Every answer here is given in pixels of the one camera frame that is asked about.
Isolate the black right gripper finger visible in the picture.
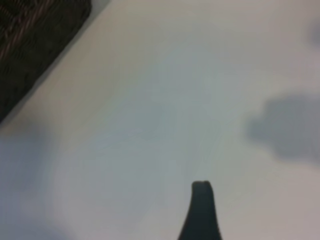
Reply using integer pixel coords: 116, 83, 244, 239
176, 179, 223, 240

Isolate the dark brown wicker basket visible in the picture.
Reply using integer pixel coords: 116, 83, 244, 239
0, 0, 91, 124

